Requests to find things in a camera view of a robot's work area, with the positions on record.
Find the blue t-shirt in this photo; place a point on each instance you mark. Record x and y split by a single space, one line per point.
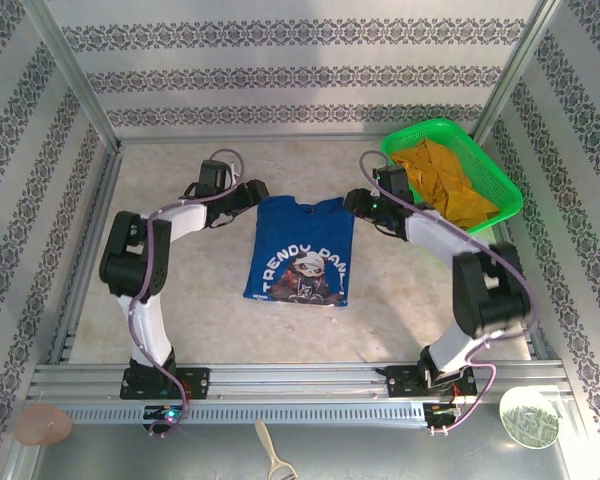
300 235

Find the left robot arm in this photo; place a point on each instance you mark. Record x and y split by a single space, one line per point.
145 300

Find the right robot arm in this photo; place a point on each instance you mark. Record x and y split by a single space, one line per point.
440 235

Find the yellow cloth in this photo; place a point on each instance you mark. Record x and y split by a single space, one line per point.
445 185

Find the green plastic mesh basket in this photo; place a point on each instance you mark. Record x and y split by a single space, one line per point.
495 170

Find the small circuit board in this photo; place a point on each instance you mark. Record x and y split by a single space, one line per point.
445 410
167 413

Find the cream plastic peeler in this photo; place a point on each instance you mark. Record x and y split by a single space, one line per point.
263 436

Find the green patterned white bowl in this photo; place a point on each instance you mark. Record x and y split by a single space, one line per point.
530 417

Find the pink translucent cup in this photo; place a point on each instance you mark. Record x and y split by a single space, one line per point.
42 425

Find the aluminium frame rail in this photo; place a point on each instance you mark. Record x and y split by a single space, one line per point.
280 138
105 200

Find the aluminium frame post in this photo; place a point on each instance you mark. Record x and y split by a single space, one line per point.
512 75
77 75

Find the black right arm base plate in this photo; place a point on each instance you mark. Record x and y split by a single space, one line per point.
400 382

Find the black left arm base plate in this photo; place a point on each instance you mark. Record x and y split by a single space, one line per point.
200 382

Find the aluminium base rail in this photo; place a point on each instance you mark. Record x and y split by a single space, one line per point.
300 380

